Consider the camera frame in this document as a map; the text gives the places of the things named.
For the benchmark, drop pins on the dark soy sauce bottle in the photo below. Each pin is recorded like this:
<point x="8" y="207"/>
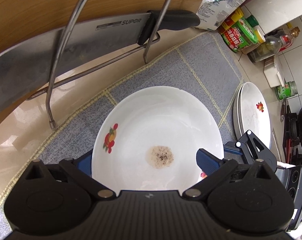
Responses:
<point x="230" y="20"/>

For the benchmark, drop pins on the wooden cutting board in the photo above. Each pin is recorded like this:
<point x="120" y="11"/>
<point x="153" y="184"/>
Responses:
<point x="23" y="19"/>

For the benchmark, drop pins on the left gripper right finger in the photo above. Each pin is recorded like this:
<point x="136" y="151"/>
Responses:
<point x="218" y="171"/>

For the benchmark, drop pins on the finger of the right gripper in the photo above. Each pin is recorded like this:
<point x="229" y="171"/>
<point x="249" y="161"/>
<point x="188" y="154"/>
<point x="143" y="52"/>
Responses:
<point x="230" y="147"/>

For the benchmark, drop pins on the clear glass oil bottle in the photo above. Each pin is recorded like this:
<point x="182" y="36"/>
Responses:
<point x="272" y="45"/>

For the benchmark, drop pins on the stained floral white plate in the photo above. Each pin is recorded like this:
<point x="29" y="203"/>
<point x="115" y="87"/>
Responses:
<point x="149" y="141"/>

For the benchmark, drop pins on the small green label jar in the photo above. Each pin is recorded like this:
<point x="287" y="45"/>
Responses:
<point x="288" y="90"/>

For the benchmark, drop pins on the steel cleaver black handle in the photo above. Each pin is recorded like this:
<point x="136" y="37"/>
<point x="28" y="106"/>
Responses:
<point x="27" y="66"/>

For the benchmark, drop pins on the white clipped food bag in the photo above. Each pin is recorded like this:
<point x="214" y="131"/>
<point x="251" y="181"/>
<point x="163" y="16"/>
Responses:
<point x="213" y="12"/>

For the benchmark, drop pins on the grey teal checked towel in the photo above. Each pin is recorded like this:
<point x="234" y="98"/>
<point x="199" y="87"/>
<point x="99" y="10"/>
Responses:
<point x="199" y="63"/>

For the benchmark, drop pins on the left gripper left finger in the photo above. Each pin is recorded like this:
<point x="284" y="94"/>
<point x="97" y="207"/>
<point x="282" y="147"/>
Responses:
<point x="79" y="171"/>

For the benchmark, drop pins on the yellow lid spice jar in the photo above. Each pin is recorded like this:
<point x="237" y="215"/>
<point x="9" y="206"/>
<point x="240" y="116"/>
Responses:
<point x="260" y="40"/>

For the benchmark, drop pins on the green lid sauce jar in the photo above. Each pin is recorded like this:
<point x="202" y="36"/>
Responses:
<point x="240" y="35"/>

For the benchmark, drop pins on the white seasoning box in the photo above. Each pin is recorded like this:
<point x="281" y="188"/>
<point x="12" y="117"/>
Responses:
<point x="273" y="72"/>

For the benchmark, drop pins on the wire knife rack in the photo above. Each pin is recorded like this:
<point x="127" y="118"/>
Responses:
<point x="89" y="40"/>

